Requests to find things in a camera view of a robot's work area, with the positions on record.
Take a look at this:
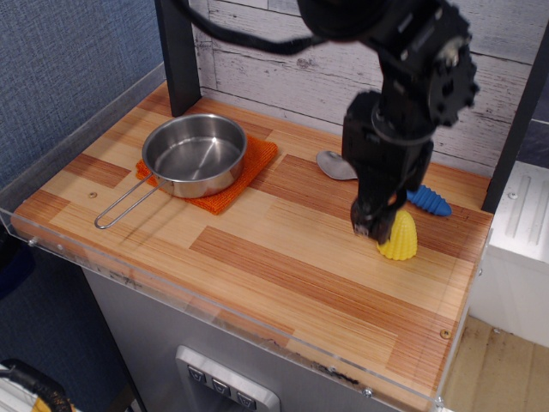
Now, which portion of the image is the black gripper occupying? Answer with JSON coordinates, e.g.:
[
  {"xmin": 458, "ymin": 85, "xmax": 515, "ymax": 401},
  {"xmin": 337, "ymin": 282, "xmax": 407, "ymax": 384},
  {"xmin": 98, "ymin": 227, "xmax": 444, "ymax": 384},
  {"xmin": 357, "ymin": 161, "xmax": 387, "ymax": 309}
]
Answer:
[{"xmin": 341, "ymin": 92, "xmax": 433, "ymax": 245}]

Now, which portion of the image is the yellow toy corn cob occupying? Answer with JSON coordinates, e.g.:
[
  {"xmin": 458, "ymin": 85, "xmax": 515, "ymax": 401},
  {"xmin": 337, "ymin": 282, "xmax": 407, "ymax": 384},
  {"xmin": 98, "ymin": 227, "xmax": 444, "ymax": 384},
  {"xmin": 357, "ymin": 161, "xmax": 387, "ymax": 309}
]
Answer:
[{"xmin": 377, "ymin": 209, "xmax": 418, "ymax": 261}]

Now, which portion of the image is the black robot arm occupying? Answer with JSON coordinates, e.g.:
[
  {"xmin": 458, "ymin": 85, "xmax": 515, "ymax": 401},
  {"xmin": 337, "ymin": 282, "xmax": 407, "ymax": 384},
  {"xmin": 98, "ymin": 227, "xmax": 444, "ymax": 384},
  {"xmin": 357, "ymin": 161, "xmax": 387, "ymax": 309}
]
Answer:
[{"xmin": 299, "ymin": 1, "xmax": 479, "ymax": 244}]

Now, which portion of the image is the orange knitted cloth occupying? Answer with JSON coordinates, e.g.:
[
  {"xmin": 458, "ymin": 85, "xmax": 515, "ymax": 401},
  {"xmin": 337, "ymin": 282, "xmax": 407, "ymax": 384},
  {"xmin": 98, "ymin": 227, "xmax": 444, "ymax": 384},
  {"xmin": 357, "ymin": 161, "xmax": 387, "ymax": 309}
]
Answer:
[{"xmin": 136, "ymin": 134, "xmax": 279, "ymax": 216}]

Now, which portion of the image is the small steel saucepan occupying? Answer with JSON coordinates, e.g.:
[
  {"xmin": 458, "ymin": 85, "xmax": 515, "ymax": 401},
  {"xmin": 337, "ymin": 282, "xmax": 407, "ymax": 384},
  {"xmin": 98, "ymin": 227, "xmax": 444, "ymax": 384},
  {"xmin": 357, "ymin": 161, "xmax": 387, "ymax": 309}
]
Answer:
[{"xmin": 94, "ymin": 114, "xmax": 248, "ymax": 229}]

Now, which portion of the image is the clear acrylic front guard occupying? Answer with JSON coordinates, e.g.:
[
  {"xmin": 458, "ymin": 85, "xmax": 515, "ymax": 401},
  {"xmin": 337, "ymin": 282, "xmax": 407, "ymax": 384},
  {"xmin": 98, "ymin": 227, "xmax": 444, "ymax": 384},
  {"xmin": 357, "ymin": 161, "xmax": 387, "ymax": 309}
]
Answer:
[{"xmin": 2, "ymin": 201, "xmax": 490, "ymax": 411}]

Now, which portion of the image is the clear acrylic guard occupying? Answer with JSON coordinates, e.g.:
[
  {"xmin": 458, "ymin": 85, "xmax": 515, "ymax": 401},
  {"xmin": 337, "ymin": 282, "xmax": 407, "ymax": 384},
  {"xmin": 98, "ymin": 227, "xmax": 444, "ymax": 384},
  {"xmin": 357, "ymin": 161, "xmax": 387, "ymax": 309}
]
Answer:
[
  {"xmin": 2, "ymin": 201, "xmax": 490, "ymax": 411},
  {"xmin": 1, "ymin": 64, "xmax": 166, "ymax": 212}
]

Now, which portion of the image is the silver dispenser button panel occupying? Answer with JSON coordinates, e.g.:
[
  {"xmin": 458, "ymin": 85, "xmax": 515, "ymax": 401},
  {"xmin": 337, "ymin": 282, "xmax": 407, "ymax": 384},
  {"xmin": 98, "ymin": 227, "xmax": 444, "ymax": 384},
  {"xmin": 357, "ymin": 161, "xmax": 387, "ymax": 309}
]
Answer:
[{"xmin": 175, "ymin": 345, "xmax": 281, "ymax": 411}]

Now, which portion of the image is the clear acrylic left guard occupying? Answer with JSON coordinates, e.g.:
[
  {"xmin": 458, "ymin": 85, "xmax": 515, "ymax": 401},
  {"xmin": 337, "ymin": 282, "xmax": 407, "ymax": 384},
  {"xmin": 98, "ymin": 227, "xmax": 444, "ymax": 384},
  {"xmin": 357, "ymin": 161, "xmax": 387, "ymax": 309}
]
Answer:
[{"xmin": 1, "ymin": 64, "xmax": 166, "ymax": 212}]

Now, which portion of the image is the yellow object bottom left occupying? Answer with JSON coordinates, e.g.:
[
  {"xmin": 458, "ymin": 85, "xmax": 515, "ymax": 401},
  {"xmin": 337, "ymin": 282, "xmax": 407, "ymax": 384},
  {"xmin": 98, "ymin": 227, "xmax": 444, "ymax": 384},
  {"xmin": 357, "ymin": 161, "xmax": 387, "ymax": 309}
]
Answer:
[{"xmin": 31, "ymin": 397, "xmax": 74, "ymax": 412}]

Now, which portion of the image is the blue handled metal spoon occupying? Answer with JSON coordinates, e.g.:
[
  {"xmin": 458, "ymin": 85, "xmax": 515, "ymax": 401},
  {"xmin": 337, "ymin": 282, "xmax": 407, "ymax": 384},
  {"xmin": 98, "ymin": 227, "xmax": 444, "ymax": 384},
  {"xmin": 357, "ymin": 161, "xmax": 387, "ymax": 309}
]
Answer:
[{"xmin": 316, "ymin": 150, "xmax": 452, "ymax": 217}]

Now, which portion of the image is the white aluminium rail block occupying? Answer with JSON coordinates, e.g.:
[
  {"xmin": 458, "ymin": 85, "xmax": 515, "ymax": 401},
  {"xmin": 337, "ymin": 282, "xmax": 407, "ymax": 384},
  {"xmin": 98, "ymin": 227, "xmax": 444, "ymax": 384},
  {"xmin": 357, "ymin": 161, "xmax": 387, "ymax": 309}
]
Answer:
[{"xmin": 489, "ymin": 161, "xmax": 548, "ymax": 274}]

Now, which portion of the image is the black right vertical post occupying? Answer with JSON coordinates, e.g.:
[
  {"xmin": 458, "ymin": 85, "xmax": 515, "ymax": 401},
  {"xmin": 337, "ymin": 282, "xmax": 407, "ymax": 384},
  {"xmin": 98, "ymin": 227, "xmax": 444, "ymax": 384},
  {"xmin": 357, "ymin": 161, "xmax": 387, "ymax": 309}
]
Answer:
[{"xmin": 481, "ymin": 27, "xmax": 548, "ymax": 213}]

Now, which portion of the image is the black vertical post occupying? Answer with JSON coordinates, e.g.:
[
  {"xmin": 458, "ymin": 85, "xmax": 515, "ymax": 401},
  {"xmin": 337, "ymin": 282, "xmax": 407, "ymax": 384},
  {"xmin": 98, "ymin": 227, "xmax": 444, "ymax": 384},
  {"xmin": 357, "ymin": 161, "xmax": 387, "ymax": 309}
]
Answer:
[
  {"xmin": 481, "ymin": 27, "xmax": 548, "ymax": 213},
  {"xmin": 154, "ymin": 0, "xmax": 202, "ymax": 117}
]

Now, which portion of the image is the black braided cable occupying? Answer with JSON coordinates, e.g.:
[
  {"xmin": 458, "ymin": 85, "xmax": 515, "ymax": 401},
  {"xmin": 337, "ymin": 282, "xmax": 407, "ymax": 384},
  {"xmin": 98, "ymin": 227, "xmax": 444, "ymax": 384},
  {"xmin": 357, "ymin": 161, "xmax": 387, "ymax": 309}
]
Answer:
[{"xmin": 169, "ymin": 0, "xmax": 323, "ymax": 56}]

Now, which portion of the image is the black left vertical post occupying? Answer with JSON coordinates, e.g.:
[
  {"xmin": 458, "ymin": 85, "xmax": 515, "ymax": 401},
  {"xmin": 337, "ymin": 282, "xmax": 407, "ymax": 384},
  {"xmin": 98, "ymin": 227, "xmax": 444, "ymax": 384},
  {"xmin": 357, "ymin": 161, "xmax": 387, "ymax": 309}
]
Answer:
[{"xmin": 154, "ymin": 0, "xmax": 202, "ymax": 117}]

